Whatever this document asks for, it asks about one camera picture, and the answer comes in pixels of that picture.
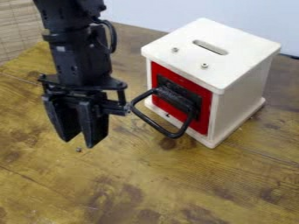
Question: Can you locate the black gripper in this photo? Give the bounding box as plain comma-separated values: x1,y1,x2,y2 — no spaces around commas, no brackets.
38,36,128,148

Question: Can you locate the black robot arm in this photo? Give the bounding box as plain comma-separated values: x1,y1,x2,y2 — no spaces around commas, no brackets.
33,0,128,148

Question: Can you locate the red drawer front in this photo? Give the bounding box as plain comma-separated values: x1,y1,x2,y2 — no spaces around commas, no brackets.
150,62,212,135

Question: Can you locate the white wooden box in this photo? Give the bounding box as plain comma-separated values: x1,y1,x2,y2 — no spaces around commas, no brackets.
141,18,280,148

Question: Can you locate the black metal drawer handle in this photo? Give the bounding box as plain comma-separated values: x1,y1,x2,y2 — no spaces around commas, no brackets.
128,84,200,139

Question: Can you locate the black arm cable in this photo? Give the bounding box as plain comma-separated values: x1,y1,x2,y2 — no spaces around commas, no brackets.
92,17,118,55

